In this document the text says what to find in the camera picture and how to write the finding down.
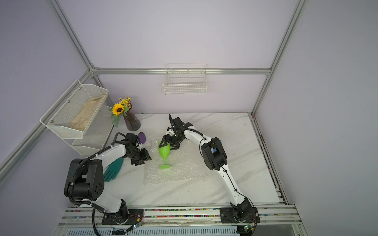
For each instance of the ribbed smoky glass vase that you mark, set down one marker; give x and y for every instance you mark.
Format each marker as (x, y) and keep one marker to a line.
(132, 122)

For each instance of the aluminium frame post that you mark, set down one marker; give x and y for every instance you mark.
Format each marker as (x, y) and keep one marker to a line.
(69, 30)

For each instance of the white mesh wall basket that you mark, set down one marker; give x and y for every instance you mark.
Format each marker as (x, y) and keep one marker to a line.
(60, 115)

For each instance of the clear bubble wrap sheet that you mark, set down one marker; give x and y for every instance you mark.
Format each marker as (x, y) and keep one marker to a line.
(185, 163)

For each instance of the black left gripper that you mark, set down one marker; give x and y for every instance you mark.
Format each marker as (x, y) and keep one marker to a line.
(145, 157)

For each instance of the green white garden glove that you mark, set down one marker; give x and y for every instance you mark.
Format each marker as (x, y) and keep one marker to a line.
(113, 170)

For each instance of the lower white mesh basket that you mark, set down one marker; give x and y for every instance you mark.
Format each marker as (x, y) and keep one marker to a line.
(97, 134)

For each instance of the beige cloth in basket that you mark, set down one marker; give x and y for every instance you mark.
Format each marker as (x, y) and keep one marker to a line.
(88, 109)

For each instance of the green plastic wine glass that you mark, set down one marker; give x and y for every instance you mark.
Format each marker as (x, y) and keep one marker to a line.
(164, 151)

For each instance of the purple trowel pink handle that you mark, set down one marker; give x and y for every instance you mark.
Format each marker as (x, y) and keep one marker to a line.
(142, 137)

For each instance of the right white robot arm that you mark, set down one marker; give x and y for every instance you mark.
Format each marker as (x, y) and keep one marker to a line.
(241, 207)

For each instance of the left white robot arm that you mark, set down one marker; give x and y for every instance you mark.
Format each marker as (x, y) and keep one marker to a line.
(85, 184)

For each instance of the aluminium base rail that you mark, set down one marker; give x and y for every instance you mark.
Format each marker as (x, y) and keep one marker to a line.
(270, 220)

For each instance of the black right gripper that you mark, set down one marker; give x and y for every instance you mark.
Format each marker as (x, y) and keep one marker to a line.
(166, 138)

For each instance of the horizontal aluminium back rail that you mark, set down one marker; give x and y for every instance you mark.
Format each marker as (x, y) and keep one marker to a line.
(162, 71)

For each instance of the yellow sunflower bouquet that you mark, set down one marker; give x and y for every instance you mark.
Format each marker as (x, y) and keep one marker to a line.
(120, 110)

